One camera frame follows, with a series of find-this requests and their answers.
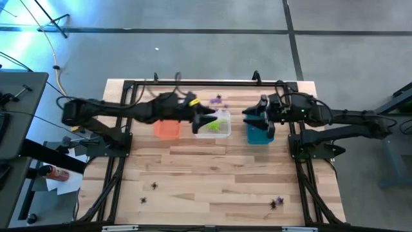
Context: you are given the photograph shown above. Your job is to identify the orange spray can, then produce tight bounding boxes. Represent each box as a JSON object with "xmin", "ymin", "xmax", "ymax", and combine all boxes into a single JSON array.
[{"xmin": 37, "ymin": 164, "xmax": 71, "ymax": 182}]

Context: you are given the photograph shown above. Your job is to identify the black metal beam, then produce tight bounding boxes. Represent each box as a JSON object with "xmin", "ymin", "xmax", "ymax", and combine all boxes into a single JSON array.
[{"xmin": 17, "ymin": 138, "xmax": 88, "ymax": 222}]

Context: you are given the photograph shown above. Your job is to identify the white paper sheets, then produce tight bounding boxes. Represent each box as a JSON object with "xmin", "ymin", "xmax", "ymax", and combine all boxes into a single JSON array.
[{"xmin": 44, "ymin": 146, "xmax": 88, "ymax": 196}]

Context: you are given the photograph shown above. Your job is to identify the black aluminium table frame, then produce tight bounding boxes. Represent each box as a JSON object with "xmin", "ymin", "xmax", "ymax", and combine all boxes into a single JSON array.
[{"xmin": 75, "ymin": 79, "xmax": 347, "ymax": 232}]

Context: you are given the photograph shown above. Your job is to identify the teal plastic bin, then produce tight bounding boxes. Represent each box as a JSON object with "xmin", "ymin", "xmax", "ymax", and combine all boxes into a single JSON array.
[{"xmin": 246, "ymin": 114, "xmax": 275, "ymax": 145}]

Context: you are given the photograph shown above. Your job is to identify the silver metal bracket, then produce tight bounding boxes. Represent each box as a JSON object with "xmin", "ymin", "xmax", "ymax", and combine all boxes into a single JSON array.
[
  {"xmin": 281, "ymin": 226, "xmax": 319, "ymax": 232},
  {"xmin": 101, "ymin": 225, "xmax": 140, "ymax": 232}
]

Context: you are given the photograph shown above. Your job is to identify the black floor cable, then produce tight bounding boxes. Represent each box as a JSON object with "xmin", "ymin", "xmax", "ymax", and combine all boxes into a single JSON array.
[{"xmin": 0, "ymin": 51, "xmax": 70, "ymax": 97}]

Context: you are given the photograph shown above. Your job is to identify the grey metal table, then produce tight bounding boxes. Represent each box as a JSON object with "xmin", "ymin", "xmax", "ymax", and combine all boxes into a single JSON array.
[{"xmin": 370, "ymin": 82, "xmax": 412, "ymax": 188}]

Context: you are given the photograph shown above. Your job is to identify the yellow floor cable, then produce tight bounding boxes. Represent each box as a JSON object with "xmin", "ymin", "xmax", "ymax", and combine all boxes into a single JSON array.
[{"xmin": 18, "ymin": 0, "xmax": 80, "ymax": 131}]

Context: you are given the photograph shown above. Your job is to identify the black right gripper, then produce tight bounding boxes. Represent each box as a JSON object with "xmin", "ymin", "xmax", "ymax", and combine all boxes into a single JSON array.
[{"xmin": 241, "ymin": 93, "xmax": 310, "ymax": 139}]

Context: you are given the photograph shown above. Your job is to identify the orange plastic bin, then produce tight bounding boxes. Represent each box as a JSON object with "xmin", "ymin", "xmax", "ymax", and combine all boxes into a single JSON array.
[{"xmin": 153, "ymin": 119, "xmax": 182, "ymax": 140}]

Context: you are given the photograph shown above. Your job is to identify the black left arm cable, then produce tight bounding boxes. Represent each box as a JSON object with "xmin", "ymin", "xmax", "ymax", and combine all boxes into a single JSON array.
[{"xmin": 56, "ymin": 71, "xmax": 194, "ymax": 110}]

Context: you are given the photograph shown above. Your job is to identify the grey side table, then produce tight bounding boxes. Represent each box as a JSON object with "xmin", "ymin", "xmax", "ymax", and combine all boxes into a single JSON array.
[{"xmin": 0, "ymin": 71, "xmax": 50, "ymax": 228}]

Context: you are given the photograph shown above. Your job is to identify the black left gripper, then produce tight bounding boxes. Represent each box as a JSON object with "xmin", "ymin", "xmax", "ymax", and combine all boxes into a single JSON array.
[{"xmin": 180, "ymin": 92, "xmax": 219, "ymax": 134}]

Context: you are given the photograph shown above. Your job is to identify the black clamp tool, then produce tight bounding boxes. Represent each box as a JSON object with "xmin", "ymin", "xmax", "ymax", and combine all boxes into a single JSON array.
[{"xmin": 0, "ymin": 84, "xmax": 33, "ymax": 106}]

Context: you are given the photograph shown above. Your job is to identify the black tripod stand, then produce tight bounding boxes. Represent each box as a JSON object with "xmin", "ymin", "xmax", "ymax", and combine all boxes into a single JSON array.
[{"xmin": 33, "ymin": 0, "xmax": 70, "ymax": 39}]

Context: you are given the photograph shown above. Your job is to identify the clear plastic bin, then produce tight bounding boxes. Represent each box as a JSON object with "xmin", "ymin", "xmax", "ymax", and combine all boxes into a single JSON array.
[{"xmin": 193, "ymin": 111, "xmax": 232, "ymax": 139}]

